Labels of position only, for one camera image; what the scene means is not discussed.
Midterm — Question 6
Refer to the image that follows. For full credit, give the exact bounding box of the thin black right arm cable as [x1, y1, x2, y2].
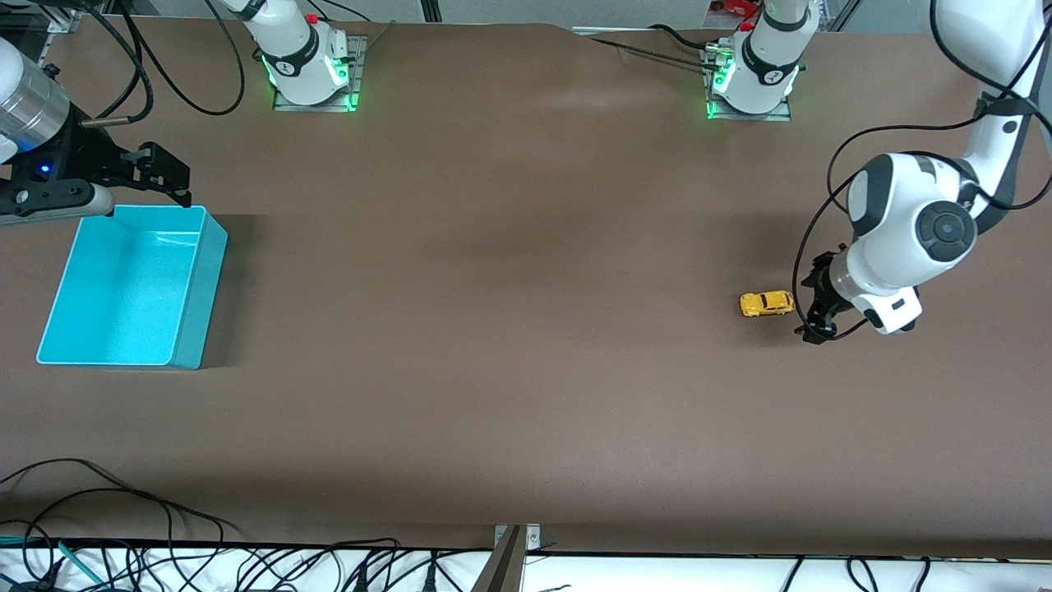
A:
[78, 0, 155, 127]

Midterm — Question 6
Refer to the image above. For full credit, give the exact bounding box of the white board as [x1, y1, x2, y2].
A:
[0, 543, 1052, 592]

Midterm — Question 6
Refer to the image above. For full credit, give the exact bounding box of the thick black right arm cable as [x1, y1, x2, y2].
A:
[86, 0, 246, 116]

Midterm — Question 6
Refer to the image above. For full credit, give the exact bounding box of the yellow beetle toy car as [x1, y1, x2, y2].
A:
[740, 290, 796, 318]

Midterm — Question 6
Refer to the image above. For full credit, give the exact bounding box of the thin grey cable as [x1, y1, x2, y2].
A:
[355, 21, 397, 58]

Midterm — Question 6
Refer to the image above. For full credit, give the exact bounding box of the aluminium frame corner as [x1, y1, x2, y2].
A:
[45, 0, 112, 34]

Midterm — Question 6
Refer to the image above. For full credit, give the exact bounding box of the dark transparent panel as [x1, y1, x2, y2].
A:
[0, 18, 52, 62]

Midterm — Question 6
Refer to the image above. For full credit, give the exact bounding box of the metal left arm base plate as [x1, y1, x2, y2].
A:
[700, 45, 791, 123]

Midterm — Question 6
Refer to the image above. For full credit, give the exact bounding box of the small metal bracket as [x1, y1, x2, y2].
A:
[493, 524, 542, 552]

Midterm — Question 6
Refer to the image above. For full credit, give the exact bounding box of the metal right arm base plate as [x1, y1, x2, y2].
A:
[273, 35, 368, 113]

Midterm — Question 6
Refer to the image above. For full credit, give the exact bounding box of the long black looping cable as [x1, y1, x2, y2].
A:
[0, 458, 243, 543]

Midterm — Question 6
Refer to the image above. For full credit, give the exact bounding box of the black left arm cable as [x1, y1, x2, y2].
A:
[793, 0, 1052, 342]

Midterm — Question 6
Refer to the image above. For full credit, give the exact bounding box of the dark metal bar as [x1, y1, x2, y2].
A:
[470, 526, 527, 592]

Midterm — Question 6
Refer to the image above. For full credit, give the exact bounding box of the teal stick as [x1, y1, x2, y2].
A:
[58, 541, 104, 586]

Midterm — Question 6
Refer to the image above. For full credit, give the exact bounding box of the black cables to base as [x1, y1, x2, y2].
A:
[588, 25, 724, 73]

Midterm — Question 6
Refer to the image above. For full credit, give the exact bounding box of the turquoise plastic bin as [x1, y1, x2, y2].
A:
[35, 204, 228, 371]

